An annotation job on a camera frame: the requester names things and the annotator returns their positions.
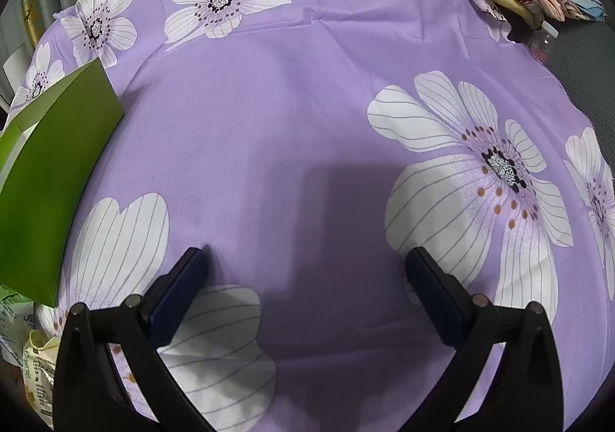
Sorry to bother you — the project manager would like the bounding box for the purple floral tablecloth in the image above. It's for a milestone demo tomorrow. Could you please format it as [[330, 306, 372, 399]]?
[[10, 0, 615, 432]]

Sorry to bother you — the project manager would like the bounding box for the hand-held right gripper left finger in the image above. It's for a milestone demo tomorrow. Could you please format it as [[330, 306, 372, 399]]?
[[53, 247, 217, 432]]

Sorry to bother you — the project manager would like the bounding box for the pale yellow snack packet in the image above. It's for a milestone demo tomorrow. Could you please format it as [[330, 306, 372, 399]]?
[[22, 329, 61, 428]]

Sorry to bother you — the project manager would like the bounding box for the clear plastic container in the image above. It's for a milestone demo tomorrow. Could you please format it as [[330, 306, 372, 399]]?
[[526, 23, 560, 67]]

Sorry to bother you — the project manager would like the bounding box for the green cardboard box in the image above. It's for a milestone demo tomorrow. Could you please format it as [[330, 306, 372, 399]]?
[[0, 58, 125, 308]]

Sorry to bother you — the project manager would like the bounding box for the grey sofa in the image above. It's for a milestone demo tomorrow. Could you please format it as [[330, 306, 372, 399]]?
[[548, 0, 615, 120]]

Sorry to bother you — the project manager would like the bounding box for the green white snack packet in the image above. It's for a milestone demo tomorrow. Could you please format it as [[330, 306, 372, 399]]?
[[0, 283, 40, 365]]

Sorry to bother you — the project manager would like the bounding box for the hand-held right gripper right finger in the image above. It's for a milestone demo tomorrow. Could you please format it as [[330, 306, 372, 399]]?
[[399, 247, 564, 432]]

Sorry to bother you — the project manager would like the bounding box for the white panel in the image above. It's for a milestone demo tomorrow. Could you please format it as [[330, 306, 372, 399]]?
[[2, 42, 30, 91]]

